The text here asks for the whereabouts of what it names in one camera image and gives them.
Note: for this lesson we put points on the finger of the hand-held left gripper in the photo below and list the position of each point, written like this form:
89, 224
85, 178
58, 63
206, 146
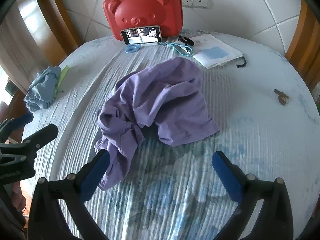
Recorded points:
45, 133
22, 119

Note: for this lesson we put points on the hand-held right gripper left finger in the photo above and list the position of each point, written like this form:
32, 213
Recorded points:
96, 175

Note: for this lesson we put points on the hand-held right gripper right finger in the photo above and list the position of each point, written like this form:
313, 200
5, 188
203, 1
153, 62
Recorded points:
226, 177

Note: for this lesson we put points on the purple garment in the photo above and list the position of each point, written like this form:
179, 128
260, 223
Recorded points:
160, 100

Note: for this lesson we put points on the person's left hand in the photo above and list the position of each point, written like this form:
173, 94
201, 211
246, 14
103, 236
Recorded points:
18, 196

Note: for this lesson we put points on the crumpled blue cloth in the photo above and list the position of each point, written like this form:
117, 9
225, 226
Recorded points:
41, 87

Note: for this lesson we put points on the green cloth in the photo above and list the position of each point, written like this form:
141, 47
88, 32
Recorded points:
63, 75

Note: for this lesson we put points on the brown hair clip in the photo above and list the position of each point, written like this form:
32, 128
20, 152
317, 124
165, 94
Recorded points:
282, 98

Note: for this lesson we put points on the black hook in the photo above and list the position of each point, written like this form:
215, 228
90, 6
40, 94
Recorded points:
243, 65

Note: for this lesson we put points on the blue scissors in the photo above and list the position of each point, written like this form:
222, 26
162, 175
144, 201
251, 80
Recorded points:
131, 48

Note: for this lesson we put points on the white paper booklet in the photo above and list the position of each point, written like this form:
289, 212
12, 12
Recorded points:
215, 55

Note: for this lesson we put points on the smartphone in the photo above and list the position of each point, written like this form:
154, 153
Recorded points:
141, 35

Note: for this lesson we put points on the red bear-shaped case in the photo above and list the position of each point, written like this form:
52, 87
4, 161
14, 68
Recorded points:
142, 7

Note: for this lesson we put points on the brown wooden frame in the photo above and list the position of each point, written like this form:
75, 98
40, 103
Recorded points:
62, 12
303, 42

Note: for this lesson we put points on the white wall switch plate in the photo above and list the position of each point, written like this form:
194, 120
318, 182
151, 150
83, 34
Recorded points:
201, 1

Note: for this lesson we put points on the white wall power socket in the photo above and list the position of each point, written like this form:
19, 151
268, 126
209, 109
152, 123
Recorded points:
186, 0

